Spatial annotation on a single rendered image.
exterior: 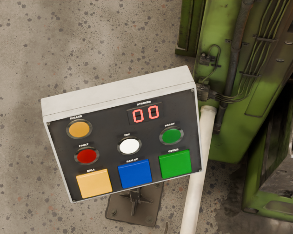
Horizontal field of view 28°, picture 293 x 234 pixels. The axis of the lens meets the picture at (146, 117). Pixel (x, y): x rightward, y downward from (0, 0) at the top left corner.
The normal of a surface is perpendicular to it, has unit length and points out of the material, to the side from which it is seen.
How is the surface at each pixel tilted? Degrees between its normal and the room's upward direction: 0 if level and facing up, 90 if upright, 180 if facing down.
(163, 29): 0
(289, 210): 0
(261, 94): 90
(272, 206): 0
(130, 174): 60
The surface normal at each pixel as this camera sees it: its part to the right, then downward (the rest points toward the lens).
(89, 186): 0.20, 0.64
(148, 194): -0.01, -0.32
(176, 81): -0.13, -0.74
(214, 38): -0.19, 0.93
